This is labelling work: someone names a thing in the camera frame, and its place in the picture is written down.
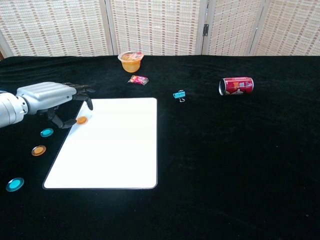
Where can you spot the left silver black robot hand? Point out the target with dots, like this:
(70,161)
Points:
(45,96)

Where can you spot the blue round magnet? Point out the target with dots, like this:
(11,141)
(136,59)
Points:
(47,132)
(15,184)

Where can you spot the yellow round magnet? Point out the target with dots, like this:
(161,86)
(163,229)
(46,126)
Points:
(38,150)
(82,120)

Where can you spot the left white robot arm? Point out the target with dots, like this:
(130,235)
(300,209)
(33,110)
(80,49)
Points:
(10,110)

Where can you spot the white rectangular board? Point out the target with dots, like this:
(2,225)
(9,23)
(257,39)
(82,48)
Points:
(112,150)

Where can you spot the woven folding screen panel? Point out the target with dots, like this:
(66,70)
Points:
(55,27)
(155,27)
(232,27)
(290,27)

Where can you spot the orange jelly cup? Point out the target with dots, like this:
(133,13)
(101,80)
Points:
(130,63)

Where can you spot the red snack packet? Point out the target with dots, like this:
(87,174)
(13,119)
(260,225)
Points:
(138,80)

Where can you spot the blue binder clip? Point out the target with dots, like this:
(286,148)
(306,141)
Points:
(178,94)

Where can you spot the black screen hinge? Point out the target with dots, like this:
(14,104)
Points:
(205,29)

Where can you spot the black velvet tablecloth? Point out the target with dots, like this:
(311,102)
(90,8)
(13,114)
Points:
(225,162)

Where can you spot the red soda can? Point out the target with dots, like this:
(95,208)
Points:
(237,86)

